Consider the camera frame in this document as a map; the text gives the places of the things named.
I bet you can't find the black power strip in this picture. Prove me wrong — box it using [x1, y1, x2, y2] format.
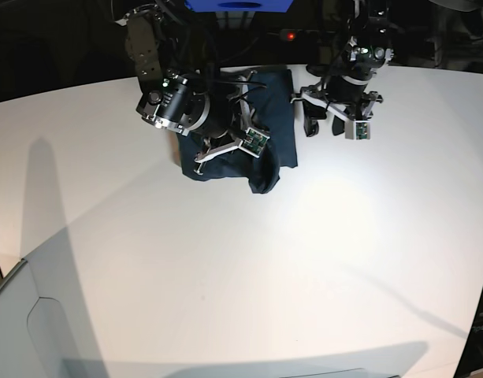
[278, 28, 324, 43]

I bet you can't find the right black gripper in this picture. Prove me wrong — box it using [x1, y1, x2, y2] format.
[191, 69, 269, 176]

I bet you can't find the dark blue T-shirt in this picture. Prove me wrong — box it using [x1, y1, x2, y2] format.
[177, 69, 298, 195]

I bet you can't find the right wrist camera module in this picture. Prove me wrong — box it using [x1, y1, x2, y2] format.
[240, 127, 270, 158]

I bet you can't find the blue plastic box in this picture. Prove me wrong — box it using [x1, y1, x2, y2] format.
[185, 0, 293, 13]

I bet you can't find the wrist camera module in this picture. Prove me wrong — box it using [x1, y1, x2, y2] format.
[344, 120, 370, 140]
[240, 127, 270, 158]

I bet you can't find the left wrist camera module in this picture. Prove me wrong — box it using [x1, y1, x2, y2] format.
[344, 120, 370, 140]

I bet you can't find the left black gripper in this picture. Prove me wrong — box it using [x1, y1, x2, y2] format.
[290, 76, 383, 137]

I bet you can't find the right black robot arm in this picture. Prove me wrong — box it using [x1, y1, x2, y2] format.
[121, 1, 270, 175]

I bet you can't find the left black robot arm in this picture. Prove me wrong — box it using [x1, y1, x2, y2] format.
[291, 1, 394, 140]

